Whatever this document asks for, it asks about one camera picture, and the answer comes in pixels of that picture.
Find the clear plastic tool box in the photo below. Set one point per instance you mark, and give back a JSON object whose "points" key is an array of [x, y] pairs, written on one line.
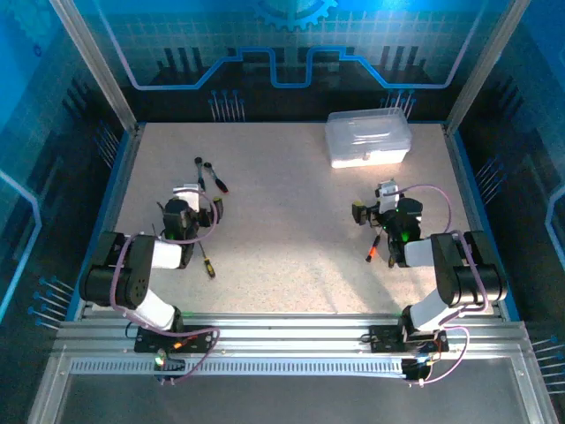
{"points": [[366, 141]]}

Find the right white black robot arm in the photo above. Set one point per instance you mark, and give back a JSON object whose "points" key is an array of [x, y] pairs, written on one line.
{"points": [[419, 254]]}

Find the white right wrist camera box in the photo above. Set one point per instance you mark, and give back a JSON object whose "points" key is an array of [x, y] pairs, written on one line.
{"points": [[388, 201]]}

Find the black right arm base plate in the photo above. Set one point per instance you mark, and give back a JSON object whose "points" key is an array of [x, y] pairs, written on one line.
{"points": [[384, 339]]}

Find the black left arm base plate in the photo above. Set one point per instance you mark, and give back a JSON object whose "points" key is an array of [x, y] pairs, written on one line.
{"points": [[198, 340]]}

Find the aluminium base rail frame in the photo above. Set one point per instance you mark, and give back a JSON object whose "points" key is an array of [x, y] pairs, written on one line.
{"points": [[287, 335]]}

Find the aluminium frame post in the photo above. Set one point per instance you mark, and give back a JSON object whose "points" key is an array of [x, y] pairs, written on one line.
{"points": [[483, 66], [102, 66]]}

